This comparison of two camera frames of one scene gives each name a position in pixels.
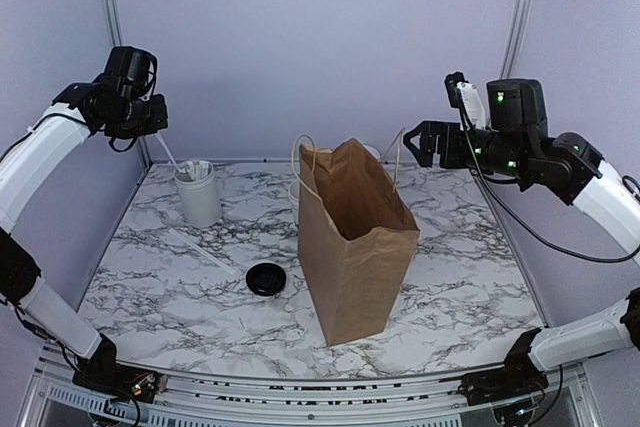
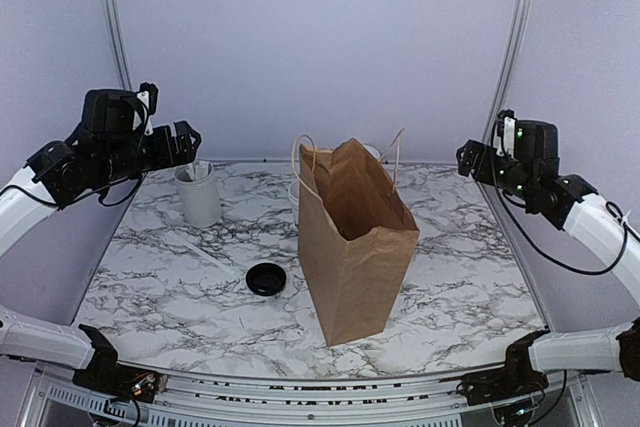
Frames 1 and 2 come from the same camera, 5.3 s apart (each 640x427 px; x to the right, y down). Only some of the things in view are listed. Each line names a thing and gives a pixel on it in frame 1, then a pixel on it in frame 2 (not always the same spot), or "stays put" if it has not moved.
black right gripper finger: [435, 136] → [471, 151]
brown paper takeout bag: [356, 241] stays put
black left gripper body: [135, 119] → [123, 159]
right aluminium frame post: [521, 5] stays put
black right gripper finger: [428, 147] → [465, 157]
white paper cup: [294, 195] stays put
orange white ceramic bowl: [375, 152] stays put
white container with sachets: [199, 194] stays put
